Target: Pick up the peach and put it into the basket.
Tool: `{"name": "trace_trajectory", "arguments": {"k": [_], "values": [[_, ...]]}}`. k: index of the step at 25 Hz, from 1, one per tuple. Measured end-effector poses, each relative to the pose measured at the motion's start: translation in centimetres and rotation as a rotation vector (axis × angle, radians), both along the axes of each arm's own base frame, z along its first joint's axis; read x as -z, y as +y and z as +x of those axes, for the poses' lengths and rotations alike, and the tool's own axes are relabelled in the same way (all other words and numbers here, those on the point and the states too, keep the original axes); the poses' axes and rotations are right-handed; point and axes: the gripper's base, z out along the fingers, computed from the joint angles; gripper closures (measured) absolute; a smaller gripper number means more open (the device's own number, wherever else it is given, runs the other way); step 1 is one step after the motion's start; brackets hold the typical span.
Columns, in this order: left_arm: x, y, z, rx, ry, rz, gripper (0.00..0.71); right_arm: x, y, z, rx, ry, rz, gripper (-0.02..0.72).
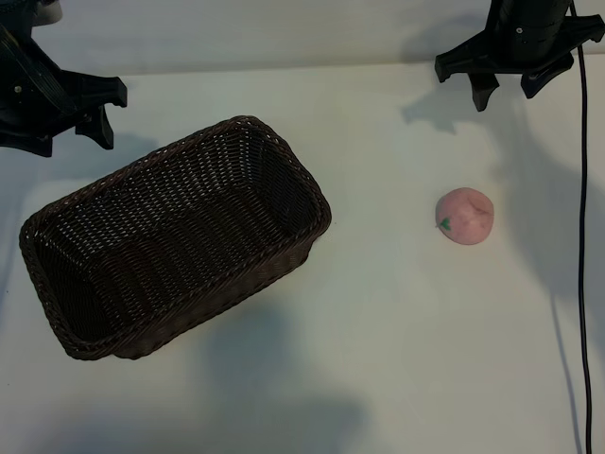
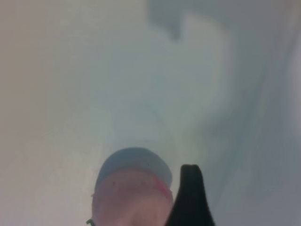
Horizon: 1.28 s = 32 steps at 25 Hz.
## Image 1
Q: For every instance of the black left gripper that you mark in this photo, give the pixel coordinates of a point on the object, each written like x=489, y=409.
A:
x=87, y=94

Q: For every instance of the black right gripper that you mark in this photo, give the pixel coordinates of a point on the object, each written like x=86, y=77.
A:
x=520, y=47

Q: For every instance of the dark brown wicker basket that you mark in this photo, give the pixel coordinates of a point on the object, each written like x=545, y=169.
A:
x=165, y=227

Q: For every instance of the pink peach with green leaf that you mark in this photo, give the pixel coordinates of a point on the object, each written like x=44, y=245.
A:
x=465, y=217

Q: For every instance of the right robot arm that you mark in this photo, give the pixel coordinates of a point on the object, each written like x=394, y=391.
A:
x=529, y=7

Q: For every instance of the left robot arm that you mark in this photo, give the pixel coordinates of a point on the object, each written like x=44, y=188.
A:
x=47, y=9

